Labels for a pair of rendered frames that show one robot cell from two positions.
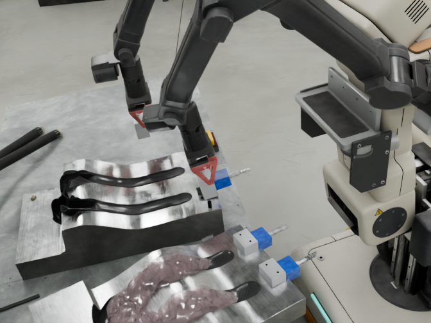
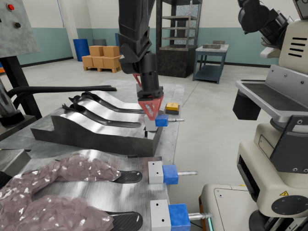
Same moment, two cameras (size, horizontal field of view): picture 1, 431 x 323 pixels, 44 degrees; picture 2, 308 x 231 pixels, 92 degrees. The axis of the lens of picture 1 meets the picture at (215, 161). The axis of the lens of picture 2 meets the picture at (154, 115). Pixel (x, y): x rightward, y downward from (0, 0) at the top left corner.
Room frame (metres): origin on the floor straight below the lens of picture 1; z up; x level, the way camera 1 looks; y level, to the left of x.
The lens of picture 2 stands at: (0.60, -0.14, 1.19)
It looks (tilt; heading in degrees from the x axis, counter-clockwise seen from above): 30 degrees down; 20
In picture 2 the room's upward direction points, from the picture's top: straight up
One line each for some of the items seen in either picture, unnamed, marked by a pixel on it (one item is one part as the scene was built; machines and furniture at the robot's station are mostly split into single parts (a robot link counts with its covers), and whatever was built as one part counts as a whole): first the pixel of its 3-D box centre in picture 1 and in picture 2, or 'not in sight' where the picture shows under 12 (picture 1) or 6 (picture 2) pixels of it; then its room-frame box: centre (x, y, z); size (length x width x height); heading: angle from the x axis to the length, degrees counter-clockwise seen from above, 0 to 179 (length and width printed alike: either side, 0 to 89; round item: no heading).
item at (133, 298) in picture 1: (167, 293); (54, 189); (0.71, 0.13, 0.90); 0.26 x 0.18 x 0.08; 115
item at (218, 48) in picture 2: not in sight; (212, 58); (5.63, -0.12, 0.46); 1.90 x 0.70 x 0.92; 175
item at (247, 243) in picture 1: (263, 237); (173, 174); (0.87, -0.09, 0.85); 0.13 x 0.05 x 0.05; 115
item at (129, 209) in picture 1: (118, 190); (103, 108); (1.04, 0.25, 0.92); 0.35 x 0.16 x 0.09; 98
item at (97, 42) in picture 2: not in sight; (100, 50); (6.62, 4.66, 0.44); 0.59 x 0.59 x 0.88
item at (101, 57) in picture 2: not in sight; (104, 57); (5.11, 3.38, 0.37); 1.20 x 0.82 x 0.74; 93
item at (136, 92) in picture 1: (135, 86); not in sight; (1.29, 0.19, 1.06); 0.10 x 0.07 x 0.07; 7
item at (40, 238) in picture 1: (117, 202); (103, 117); (1.04, 0.26, 0.87); 0.50 x 0.26 x 0.14; 98
